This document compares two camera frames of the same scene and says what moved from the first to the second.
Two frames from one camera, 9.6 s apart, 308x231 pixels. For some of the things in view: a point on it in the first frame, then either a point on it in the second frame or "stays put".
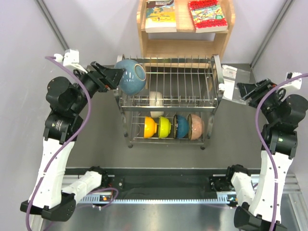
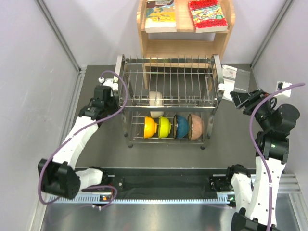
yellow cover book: [160, 17] stays put
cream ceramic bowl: [156, 99] stays put
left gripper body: [96, 83] -> [113, 104]
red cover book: [207, 16] stays put
